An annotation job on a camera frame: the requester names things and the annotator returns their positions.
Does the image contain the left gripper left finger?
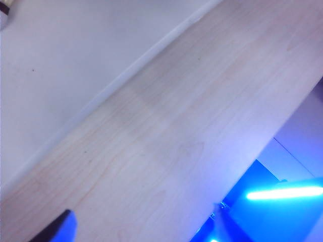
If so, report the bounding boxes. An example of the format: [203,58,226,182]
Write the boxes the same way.
[29,209,78,242]

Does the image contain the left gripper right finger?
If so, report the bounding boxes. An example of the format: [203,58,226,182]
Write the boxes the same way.
[213,203,253,242]

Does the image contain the blue lit robot base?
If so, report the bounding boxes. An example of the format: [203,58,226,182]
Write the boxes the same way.
[189,158,323,242]

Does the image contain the white raised desk board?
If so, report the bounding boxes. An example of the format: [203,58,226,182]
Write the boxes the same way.
[0,0,223,192]

